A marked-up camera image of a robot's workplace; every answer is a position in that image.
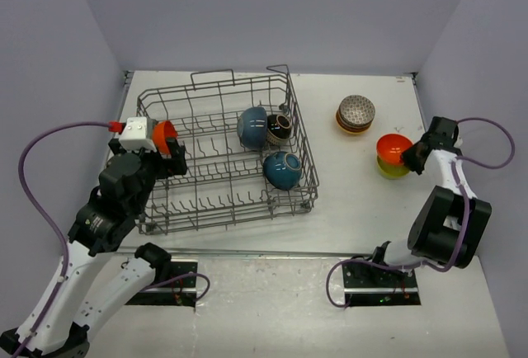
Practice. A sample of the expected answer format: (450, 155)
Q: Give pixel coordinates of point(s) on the orange bowl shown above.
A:
(390, 148)
(162, 131)

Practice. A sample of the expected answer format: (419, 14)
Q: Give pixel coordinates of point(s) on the matte blue bowl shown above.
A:
(252, 128)

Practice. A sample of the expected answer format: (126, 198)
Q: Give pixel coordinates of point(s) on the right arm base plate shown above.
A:
(368, 286)

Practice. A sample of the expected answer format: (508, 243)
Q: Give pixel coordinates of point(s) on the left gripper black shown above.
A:
(176, 165)

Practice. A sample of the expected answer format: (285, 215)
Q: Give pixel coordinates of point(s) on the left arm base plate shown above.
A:
(180, 293)

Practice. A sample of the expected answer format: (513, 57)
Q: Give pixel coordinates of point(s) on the black patterned bowl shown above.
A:
(279, 128)

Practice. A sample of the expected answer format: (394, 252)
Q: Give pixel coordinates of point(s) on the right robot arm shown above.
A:
(450, 225)

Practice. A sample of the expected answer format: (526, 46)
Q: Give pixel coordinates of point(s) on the yellow bowl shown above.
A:
(354, 134)

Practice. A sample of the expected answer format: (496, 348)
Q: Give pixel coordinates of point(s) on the grey wire dish rack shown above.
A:
(225, 184)

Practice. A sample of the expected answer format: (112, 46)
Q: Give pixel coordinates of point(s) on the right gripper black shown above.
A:
(407, 157)

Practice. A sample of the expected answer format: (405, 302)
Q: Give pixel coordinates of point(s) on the glossy teal blue bowl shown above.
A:
(283, 170)

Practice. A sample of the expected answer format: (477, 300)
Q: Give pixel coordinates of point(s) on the lime green bowl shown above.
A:
(391, 171)

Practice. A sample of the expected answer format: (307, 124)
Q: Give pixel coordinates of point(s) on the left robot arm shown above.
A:
(65, 321)

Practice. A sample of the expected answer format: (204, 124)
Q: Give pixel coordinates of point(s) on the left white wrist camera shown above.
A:
(138, 134)

